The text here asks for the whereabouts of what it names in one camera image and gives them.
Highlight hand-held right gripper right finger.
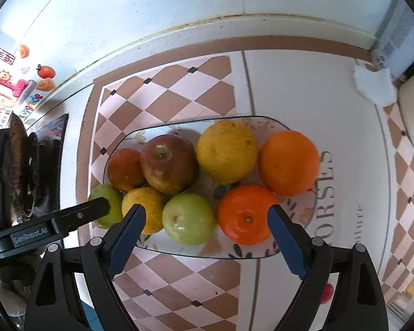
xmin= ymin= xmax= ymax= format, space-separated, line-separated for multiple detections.
xmin=267 ymin=204 xmax=390 ymax=331

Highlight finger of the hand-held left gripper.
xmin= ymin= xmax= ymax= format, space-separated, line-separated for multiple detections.
xmin=52 ymin=196 xmax=111 ymax=236

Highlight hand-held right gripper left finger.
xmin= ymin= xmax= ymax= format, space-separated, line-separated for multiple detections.
xmin=23 ymin=203 xmax=147 ymax=331

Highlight green apple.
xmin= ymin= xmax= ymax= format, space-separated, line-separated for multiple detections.
xmin=162 ymin=193 xmax=217 ymax=246
xmin=88 ymin=184 xmax=124 ymax=229

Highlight small yellow lemon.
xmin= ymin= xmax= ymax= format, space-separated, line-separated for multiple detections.
xmin=121 ymin=187 xmax=167 ymax=235

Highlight orange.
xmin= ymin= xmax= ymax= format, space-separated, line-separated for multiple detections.
xmin=259 ymin=130 xmax=321 ymax=197
xmin=217 ymin=184 xmax=280 ymax=245

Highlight small red-brown tomato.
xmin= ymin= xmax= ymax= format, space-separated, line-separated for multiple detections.
xmin=107 ymin=148 xmax=146 ymax=193

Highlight dark red apple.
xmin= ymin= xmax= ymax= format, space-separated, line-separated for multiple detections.
xmin=140 ymin=134 xmax=200 ymax=194

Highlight oval patterned ceramic plate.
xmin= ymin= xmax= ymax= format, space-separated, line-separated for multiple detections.
xmin=102 ymin=115 xmax=318 ymax=260

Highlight large yellow lemon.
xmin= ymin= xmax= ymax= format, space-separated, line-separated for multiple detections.
xmin=196 ymin=120 xmax=259 ymax=185

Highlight black gas stove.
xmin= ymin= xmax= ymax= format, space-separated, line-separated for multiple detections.
xmin=19 ymin=113 xmax=70 ymax=218

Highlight red cherry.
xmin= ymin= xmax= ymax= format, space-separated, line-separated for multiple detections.
xmin=319 ymin=283 xmax=334 ymax=305

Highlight black frying pan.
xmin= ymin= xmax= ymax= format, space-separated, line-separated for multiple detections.
xmin=5 ymin=111 xmax=33 ymax=216

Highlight checkered table mat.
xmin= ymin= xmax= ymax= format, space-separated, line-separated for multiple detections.
xmin=78 ymin=50 xmax=414 ymax=331

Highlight white crumpled tissue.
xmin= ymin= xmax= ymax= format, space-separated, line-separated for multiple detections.
xmin=352 ymin=63 xmax=398 ymax=107

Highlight grey spray can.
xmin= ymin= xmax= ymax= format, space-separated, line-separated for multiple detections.
xmin=371 ymin=0 xmax=414 ymax=81

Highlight colourful wall stickers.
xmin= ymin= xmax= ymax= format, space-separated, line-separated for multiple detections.
xmin=0 ymin=43 xmax=57 ymax=128

